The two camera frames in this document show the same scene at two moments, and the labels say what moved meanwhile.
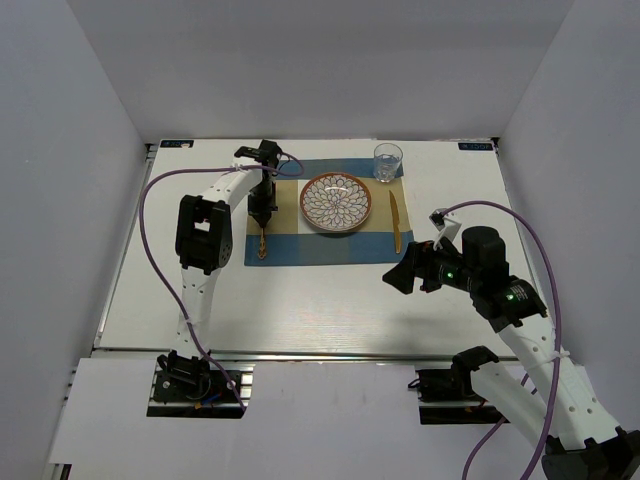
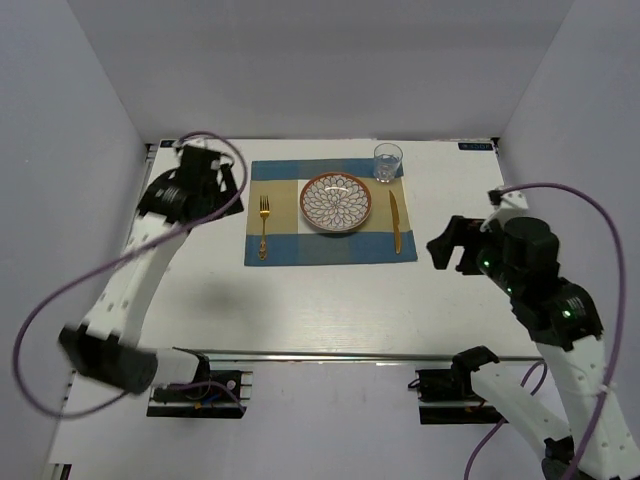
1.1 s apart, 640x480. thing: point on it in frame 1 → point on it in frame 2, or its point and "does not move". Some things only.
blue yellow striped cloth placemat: [382, 239] does not move
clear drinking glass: [386, 161] does not move
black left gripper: [262, 212] → [227, 181]
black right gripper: [418, 260] → [459, 231]
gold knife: [396, 219] does not move
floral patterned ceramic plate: [336, 202] does not move
